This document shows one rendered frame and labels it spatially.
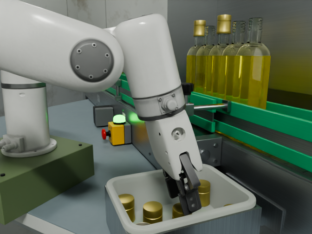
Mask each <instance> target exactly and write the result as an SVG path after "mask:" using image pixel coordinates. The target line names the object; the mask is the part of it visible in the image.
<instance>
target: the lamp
mask: <svg viewBox="0 0 312 234"><path fill-rule="evenodd" d="M125 123H126V121H125V116H123V115H116V116H114V118H113V124H116V125H122V124H125Z"/></svg>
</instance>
